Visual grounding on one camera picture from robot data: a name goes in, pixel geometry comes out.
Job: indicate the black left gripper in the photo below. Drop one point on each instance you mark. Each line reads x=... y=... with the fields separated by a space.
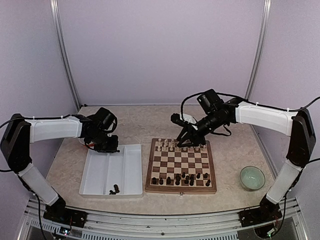
x=112 y=149

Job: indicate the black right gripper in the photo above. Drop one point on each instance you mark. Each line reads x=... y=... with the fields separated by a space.
x=195 y=138

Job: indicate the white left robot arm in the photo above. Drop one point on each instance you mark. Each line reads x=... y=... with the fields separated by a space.
x=28 y=138

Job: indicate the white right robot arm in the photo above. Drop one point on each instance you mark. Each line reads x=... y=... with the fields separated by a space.
x=295 y=125

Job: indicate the row of white chess pieces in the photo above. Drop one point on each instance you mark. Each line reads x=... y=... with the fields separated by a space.
x=171 y=145

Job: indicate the wooden chess board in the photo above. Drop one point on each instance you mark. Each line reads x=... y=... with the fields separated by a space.
x=168 y=164

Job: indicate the black chess piece on board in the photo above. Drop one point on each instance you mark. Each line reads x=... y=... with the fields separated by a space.
x=168 y=181
x=177 y=181

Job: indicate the dark chess pieces lower pile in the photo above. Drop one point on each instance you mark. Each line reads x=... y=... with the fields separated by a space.
x=115 y=190

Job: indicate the red white bowl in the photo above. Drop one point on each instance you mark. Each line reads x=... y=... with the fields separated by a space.
x=87 y=145

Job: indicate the white plastic divided tray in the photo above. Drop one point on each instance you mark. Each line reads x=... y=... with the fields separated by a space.
x=104 y=170

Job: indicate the pale green glass bowl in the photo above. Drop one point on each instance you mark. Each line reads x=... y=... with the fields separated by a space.
x=252 y=178

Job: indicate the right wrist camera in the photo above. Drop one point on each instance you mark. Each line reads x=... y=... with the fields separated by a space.
x=184 y=120

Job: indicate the aluminium front rail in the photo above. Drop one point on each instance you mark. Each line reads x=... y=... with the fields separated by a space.
x=224 y=225

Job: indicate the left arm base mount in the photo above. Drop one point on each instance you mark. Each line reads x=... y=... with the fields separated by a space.
x=59 y=213

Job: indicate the right aluminium corner post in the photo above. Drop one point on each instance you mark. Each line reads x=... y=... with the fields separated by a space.
x=259 y=48

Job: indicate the aluminium corner post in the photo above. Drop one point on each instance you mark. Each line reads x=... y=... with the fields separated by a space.
x=54 y=5
x=259 y=48

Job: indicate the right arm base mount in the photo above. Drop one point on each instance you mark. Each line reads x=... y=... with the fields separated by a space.
x=265 y=212

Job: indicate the left aluminium corner post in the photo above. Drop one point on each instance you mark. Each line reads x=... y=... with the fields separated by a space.
x=54 y=5

